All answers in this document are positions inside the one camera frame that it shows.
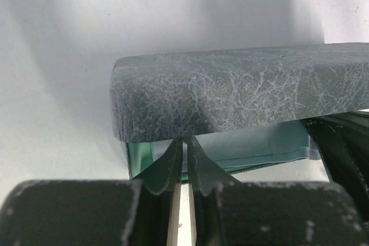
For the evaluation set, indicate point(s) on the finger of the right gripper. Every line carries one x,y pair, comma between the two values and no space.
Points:
342,141

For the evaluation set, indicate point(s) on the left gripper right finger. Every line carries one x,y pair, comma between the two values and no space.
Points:
206,181

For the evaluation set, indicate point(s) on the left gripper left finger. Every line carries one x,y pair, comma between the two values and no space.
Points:
156,222

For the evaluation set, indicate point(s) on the light blue cleaning cloth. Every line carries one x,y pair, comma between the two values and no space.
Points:
258,145

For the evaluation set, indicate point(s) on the grey glasses case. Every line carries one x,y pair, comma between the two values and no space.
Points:
157,98

